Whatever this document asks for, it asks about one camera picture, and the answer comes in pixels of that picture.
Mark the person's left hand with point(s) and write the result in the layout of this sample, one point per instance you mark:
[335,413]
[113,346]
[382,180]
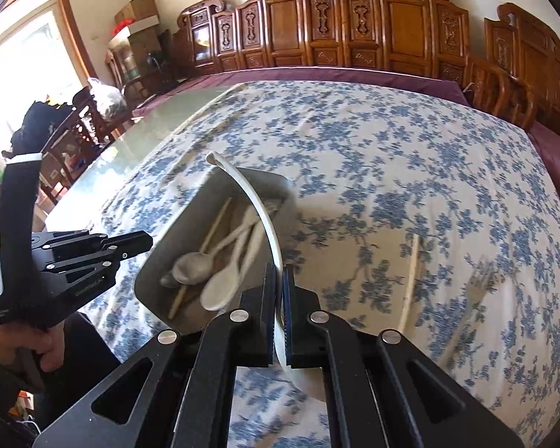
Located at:
[46,350]

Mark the brown cardboard box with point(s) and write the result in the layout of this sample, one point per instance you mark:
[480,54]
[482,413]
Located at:
[137,9]

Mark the blue floral tablecloth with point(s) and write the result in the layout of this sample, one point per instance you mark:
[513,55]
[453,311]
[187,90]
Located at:
[401,172]

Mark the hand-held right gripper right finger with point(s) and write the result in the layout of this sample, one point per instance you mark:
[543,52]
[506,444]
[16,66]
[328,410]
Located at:
[288,317]

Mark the bamboo chopstick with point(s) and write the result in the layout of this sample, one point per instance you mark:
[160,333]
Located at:
[214,231]
[411,280]

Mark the carved wooden chair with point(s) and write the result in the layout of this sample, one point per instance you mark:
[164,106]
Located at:
[499,88]
[406,23]
[289,23]
[210,37]
[532,56]

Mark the white and red box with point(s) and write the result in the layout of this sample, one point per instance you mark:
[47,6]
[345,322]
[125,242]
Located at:
[137,28]

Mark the metal spoon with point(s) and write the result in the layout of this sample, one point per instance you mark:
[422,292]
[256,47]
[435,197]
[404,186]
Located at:
[193,268]

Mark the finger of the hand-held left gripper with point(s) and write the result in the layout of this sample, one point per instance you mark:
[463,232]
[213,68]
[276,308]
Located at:
[79,266]
[126,241]

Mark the dark wooden dining chair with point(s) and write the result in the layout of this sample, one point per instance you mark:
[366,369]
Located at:
[149,86]
[81,144]

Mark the glass display cabinet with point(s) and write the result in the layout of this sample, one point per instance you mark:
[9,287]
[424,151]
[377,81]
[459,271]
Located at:
[135,58]

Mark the person's left forearm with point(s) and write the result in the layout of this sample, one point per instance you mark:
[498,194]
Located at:
[4,382]

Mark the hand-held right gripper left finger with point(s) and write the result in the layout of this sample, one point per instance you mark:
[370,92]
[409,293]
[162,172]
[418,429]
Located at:
[261,322]

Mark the clear plastic bag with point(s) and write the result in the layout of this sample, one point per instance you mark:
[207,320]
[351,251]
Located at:
[105,98]

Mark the metal tray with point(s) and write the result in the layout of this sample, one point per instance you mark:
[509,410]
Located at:
[191,217]

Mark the large white ladle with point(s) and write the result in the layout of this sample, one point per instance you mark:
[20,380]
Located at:
[256,205]

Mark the wooden window frame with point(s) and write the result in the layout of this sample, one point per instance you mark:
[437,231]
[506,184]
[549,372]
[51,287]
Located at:
[70,18]

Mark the person's dark clothing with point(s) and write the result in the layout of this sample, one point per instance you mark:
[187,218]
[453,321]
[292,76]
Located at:
[84,364]

